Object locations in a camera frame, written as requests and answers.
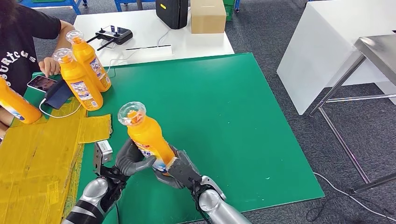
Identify white charging cable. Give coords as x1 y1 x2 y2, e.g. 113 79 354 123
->
38 49 140 119

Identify person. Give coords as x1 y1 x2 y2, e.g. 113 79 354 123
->
0 0 75 138

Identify black remote controller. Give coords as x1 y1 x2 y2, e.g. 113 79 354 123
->
86 25 134 52

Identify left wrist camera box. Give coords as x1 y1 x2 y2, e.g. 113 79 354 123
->
92 140 113 175

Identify brown cardboard box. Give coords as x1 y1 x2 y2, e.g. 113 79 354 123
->
190 0 227 34

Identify smartphone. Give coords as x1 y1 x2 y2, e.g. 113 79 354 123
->
27 75 58 93

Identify orange bottle with clear cap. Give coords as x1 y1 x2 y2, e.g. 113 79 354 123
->
0 77 42 125
117 101 177 174
52 48 104 112
65 30 112 93

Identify green table mat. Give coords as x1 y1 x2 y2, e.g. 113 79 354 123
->
18 52 325 224

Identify person's left hand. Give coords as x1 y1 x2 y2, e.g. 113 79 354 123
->
38 57 61 78

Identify white panel table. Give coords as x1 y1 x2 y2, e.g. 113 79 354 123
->
276 0 396 116

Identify blue tablet case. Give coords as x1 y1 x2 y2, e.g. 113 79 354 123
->
44 78 75 110

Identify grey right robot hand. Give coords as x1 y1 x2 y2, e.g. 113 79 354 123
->
154 145 203 190

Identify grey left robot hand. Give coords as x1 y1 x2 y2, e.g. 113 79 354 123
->
115 138 157 177

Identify stainless steel table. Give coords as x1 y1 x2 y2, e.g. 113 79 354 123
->
309 33 396 194

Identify white power cable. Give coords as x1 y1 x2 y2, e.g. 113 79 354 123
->
156 28 172 48

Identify blue metal cart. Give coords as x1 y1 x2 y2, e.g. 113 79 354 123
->
11 0 89 15

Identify small yellow taped cardboard piece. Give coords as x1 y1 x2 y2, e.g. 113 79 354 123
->
78 114 112 144

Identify white floor cable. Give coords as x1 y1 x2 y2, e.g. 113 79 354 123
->
311 171 396 222

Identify black case with yellow tag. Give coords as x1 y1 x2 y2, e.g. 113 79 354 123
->
156 0 189 30

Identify green plastic crate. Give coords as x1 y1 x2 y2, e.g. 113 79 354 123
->
223 0 237 21

